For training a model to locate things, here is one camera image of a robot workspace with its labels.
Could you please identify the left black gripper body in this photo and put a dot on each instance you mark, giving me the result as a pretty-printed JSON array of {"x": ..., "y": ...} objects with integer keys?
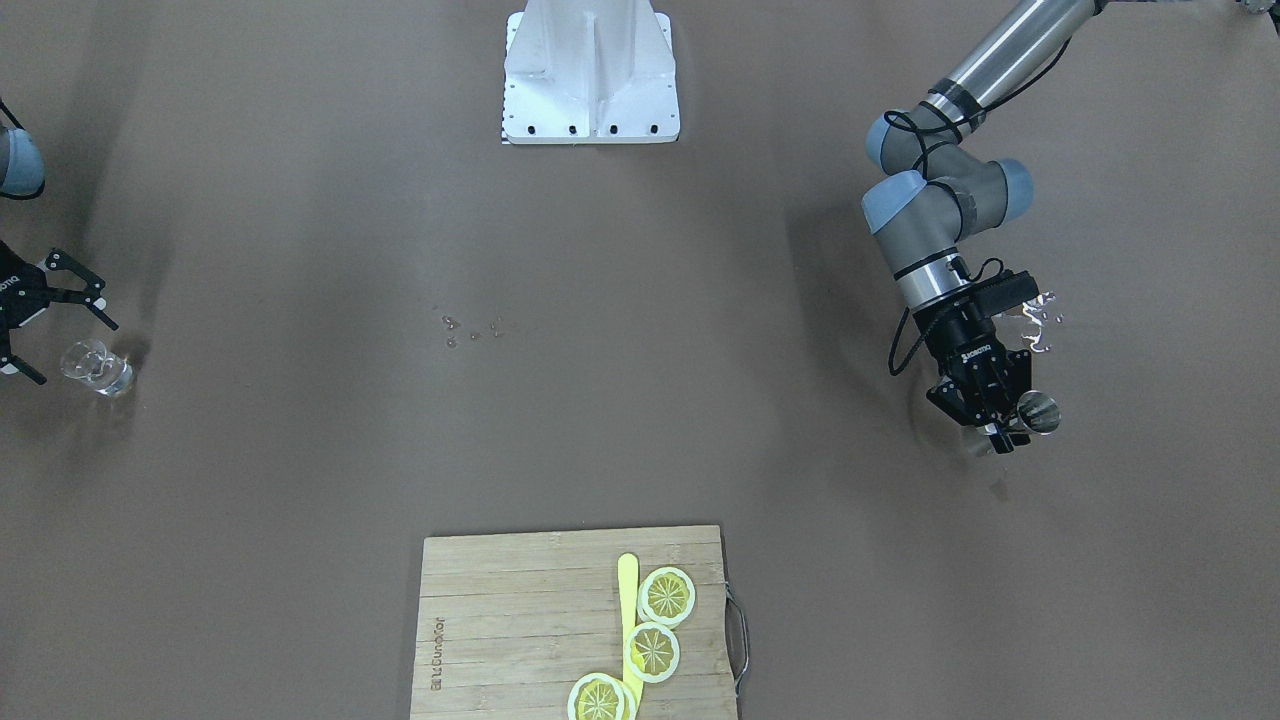
[{"x": 962, "y": 343}]

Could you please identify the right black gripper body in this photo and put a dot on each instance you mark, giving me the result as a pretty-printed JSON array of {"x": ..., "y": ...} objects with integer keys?
[{"x": 12, "y": 297}]

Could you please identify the steel measuring jigger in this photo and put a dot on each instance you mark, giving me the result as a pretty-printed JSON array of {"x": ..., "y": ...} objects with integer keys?
[{"x": 1034, "y": 414}]

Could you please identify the clear glass shaker cup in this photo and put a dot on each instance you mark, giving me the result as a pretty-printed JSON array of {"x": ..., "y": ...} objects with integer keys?
[{"x": 93, "y": 364}]

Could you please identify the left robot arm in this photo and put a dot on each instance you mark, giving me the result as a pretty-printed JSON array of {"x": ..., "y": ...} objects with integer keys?
[{"x": 934, "y": 194}]

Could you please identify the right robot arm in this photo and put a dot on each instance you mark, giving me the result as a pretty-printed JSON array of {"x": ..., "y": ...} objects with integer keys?
[{"x": 23, "y": 178}]

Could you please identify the lemon slice one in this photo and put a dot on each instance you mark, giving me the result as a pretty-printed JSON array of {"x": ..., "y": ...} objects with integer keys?
[{"x": 666, "y": 596}]

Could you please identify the yellow plastic knife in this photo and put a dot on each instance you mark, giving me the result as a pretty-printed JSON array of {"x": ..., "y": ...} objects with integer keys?
[{"x": 628, "y": 583}]

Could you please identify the lemon slice two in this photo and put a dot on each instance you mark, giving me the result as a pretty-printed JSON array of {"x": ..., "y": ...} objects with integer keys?
[{"x": 651, "y": 653}]

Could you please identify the lemon slice three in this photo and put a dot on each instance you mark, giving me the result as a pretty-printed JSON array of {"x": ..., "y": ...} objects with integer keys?
[{"x": 600, "y": 696}]

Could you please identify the bamboo cutting board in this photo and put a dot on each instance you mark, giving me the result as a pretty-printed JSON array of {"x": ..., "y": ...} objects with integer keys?
[{"x": 508, "y": 623}]

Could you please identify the white camera post base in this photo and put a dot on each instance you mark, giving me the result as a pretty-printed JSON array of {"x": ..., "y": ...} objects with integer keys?
[{"x": 589, "y": 73}]

